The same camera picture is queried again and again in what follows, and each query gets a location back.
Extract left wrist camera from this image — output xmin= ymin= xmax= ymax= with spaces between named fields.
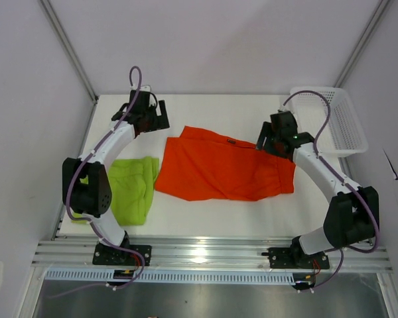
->
xmin=131 ymin=85 xmax=152 ymax=93

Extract lime green shorts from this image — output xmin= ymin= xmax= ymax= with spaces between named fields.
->
xmin=62 ymin=156 xmax=159 ymax=226

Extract orange shorts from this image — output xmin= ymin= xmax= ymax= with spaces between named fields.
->
xmin=155 ymin=126 xmax=295 ymax=201

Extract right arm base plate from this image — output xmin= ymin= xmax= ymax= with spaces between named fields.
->
xmin=261 ymin=247 xmax=330 ymax=270

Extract slotted cable duct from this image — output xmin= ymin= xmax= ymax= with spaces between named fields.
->
xmin=45 ymin=268 xmax=295 ymax=286

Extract aluminium mounting rail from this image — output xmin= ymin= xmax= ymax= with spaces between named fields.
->
xmin=31 ymin=235 xmax=393 ymax=274

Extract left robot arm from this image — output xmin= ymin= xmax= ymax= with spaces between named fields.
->
xmin=62 ymin=86 xmax=170 ymax=265

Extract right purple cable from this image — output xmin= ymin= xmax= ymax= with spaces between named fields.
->
xmin=281 ymin=91 xmax=381 ymax=294

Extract white plastic basket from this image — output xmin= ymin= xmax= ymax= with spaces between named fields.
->
xmin=286 ymin=86 xmax=368 ymax=158

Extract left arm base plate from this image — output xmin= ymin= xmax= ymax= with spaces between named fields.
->
xmin=92 ymin=243 xmax=152 ymax=266

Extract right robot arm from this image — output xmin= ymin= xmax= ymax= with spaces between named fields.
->
xmin=256 ymin=111 xmax=380 ymax=268

